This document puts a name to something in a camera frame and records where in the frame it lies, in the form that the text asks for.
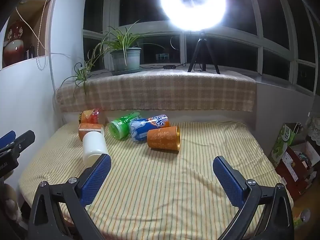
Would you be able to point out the orange patterned cup gold rim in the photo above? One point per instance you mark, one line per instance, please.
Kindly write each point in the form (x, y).
(162, 138)

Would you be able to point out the white plastic cup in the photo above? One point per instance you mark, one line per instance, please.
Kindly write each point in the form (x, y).
(93, 146)

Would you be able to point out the yellow striped table cloth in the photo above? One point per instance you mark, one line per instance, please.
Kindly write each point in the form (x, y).
(162, 187)

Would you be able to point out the white cardboard box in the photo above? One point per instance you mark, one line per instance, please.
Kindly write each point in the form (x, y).
(308, 152)

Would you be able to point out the green tin can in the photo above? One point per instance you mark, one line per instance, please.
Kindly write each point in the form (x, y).
(301, 218)

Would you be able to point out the dark small bottle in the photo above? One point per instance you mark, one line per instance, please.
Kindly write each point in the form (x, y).
(30, 52)

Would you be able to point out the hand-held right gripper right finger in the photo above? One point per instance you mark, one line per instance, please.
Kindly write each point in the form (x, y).
(228, 182)

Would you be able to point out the blue printed can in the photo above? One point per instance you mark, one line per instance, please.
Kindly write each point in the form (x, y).
(146, 128)

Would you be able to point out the wooden wall shelf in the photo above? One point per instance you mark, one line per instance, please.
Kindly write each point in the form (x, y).
(37, 12)

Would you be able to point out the beige plaid blanket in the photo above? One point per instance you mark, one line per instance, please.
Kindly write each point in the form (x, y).
(160, 91)

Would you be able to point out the orange cup with white label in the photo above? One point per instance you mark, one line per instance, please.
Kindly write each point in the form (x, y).
(89, 130)

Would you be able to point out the red cardboard box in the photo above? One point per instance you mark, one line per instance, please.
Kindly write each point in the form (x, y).
(293, 170)

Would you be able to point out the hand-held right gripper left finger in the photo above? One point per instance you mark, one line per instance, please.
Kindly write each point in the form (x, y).
(96, 177)

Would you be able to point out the red and white vase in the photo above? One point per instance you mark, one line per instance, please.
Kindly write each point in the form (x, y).
(13, 43)

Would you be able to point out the clear cup with red-orange print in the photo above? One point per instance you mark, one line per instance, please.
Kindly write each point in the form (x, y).
(91, 116)

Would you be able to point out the green plastic cup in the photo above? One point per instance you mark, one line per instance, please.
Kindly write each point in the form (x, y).
(121, 128)

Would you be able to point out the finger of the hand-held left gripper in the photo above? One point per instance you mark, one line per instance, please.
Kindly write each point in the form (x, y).
(23, 140)
(7, 139)

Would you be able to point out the black tripod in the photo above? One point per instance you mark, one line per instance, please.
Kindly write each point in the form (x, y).
(201, 52)

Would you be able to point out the dark plant saucer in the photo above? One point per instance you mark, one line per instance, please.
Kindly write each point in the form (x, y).
(126, 72)

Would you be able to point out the green spider plant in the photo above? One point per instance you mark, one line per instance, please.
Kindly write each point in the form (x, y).
(117, 38)

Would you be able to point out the grey plant pot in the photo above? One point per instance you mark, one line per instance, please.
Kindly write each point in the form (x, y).
(126, 59)

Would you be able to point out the white lace cloth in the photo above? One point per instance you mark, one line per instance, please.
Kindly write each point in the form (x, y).
(313, 130)

